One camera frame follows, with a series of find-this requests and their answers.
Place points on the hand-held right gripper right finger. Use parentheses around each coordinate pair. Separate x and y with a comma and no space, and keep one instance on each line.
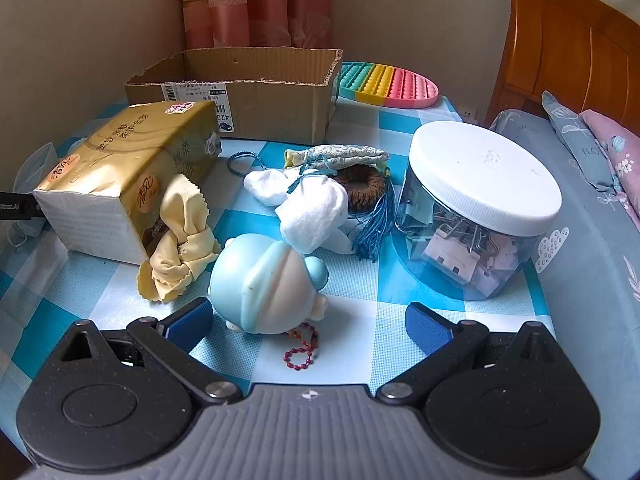
(425,327)

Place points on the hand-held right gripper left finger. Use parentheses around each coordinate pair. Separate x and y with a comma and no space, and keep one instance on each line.
(187,321)

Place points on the light blue face mask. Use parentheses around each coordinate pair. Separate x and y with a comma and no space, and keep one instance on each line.
(35,165)

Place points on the yellow cloth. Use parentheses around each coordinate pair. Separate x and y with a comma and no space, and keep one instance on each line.
(175,255)

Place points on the light blue plush toy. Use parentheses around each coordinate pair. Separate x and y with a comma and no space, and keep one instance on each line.
(260,285)

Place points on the gold tissue pack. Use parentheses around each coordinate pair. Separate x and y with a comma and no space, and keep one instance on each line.
(115,160)

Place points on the white cloth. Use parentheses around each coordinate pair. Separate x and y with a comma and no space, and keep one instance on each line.
(310,215)

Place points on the brown cardboard box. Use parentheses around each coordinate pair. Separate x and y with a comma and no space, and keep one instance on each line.
(280,110)

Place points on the blue checked tablecloth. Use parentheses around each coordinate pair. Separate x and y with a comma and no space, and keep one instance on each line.
(380,280)

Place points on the brown hair scrunchie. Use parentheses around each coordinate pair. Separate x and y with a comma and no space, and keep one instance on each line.
(367,195)

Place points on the clear jar with white lid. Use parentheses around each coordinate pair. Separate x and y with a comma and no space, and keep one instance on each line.
(480,175)

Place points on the grey bed sheet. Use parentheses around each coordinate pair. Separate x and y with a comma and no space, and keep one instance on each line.
(590,280)

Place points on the grey-blue floral pillow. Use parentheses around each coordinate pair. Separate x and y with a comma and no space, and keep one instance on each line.
(575,135)

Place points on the rainbow pop bubble toy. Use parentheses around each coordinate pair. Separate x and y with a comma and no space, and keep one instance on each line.
(390,85)

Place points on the pink floral pillow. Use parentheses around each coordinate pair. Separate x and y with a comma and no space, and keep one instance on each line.
(620,150)

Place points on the pink curtain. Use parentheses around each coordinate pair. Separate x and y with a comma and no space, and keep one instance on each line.
(250,5)

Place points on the wooden headboard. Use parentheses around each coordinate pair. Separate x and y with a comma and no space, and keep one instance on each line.
(565,35)

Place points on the white wall socket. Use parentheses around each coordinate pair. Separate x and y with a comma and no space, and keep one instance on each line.
(469,111)

